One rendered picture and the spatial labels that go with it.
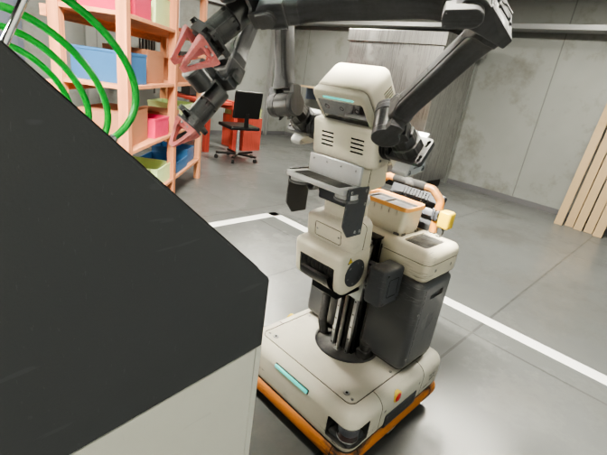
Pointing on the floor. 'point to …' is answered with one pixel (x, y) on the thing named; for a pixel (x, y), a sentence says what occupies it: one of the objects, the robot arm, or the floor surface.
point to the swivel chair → (246, 100)
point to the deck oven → (369, 38)
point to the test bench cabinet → (192, 418)
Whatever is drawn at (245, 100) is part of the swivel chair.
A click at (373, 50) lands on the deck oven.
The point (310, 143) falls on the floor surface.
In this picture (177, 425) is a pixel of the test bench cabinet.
